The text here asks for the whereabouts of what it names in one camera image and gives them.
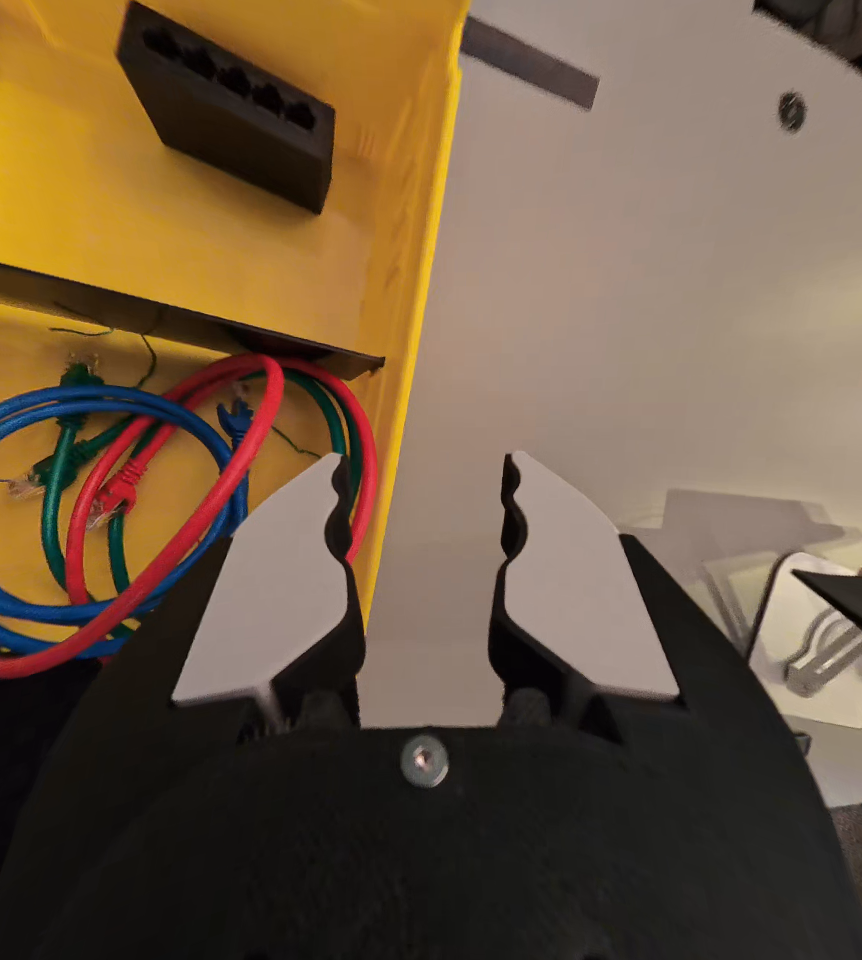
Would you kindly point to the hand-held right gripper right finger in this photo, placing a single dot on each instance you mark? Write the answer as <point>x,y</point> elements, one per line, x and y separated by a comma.
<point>588,600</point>

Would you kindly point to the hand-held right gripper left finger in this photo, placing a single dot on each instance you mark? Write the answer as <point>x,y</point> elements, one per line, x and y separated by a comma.
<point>273,600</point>

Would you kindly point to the yellow bin with divider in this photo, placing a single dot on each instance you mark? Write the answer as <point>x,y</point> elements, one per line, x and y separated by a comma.
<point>63,225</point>

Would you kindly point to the black ethernet switch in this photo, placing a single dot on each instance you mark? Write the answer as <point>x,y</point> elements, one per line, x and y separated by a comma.
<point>235,142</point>

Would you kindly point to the green thread scrap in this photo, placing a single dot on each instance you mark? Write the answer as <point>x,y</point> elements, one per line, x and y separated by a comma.
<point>296,448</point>
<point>82,331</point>
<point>151,360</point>

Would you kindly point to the black bin divider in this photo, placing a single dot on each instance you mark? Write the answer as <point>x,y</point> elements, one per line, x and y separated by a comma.
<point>175,322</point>

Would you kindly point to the black textured pad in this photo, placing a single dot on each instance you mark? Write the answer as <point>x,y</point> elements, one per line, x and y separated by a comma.
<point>10,750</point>

